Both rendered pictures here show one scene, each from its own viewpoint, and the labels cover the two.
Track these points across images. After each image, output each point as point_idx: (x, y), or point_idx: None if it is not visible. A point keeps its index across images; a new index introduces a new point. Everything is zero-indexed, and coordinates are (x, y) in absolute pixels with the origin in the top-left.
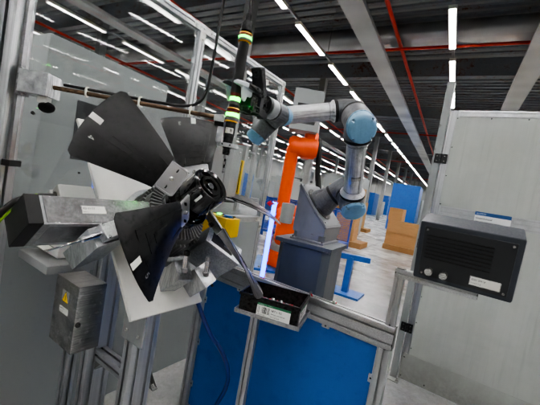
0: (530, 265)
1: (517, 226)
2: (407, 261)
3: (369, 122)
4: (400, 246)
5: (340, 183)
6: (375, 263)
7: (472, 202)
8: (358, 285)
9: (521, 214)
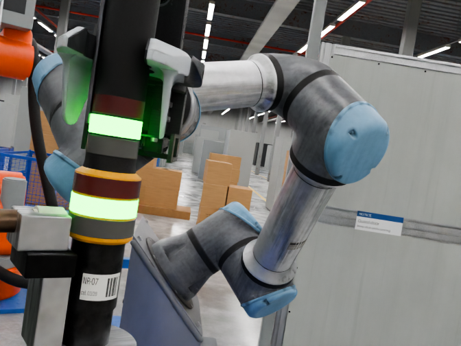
0: (424, 286)
1: (409, 231)
2: (169, 231)
3: (381, 137)
4: (153, 205)
5: (227, 231)
6: (128, 246)
7: (352, 196)
8: (120, 301)
9: (414, 213)
